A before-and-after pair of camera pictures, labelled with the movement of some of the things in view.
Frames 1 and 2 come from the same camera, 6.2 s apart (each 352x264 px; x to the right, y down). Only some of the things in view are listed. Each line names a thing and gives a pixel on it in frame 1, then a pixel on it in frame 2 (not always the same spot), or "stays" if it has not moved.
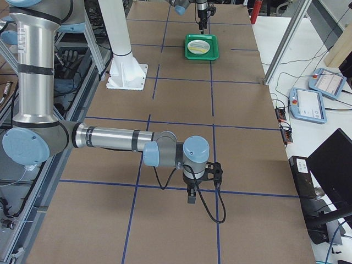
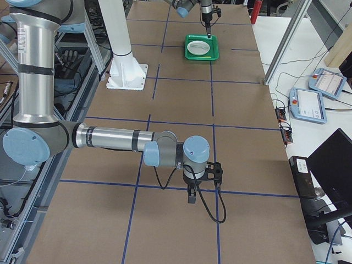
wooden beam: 342,48 stays
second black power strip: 281,114 stays
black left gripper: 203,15 -> 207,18
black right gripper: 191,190 stays
